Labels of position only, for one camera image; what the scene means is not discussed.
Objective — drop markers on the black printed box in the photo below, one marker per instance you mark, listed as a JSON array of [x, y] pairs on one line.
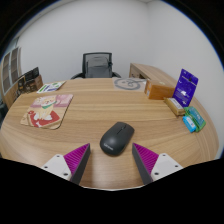
[[30, 74]]

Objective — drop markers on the white sheet with green prints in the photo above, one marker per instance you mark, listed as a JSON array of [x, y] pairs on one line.
[[50, 87]]

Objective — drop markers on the grey backpack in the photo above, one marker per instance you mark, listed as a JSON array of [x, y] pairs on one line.
[[98, 68]]

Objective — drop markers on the black mesh office chair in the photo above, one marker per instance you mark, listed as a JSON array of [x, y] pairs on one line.
[[84, 61]]

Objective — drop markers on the green packet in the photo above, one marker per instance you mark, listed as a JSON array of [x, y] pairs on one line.
[[197, 117]]

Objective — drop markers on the wooden side desk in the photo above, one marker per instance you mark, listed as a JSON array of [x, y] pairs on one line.
[[150, 70]]

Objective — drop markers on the purple retail package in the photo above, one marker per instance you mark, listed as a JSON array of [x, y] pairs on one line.
[[185, 88]]

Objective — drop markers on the cartoon dog print mouse pad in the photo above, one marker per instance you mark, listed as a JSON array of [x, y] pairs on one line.
[[46, 111]]

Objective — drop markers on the wooden shelf unit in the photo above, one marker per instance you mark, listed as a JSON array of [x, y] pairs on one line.
[[9, 76]]

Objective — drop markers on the sheet with grey round print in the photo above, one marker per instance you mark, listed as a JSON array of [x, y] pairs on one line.
[[128, 84]]

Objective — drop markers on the dark brown printed box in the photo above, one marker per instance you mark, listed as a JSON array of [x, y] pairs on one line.
[[34, 86]]

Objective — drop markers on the small tan box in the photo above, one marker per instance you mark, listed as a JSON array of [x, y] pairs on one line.
[[174, 106]]

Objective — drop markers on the blue packet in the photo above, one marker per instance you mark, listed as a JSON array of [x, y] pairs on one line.
[[189, 124]]

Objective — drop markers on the orange-brown cardboard box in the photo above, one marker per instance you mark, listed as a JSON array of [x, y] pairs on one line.
[[160, 90]]

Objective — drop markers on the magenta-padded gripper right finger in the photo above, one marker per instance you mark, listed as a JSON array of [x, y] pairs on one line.
[[146, 159]]

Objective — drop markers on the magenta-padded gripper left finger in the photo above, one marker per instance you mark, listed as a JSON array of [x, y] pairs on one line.
[[76, 159]]

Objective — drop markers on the black computer mouse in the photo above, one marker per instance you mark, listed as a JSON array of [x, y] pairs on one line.
[[116, 138]]

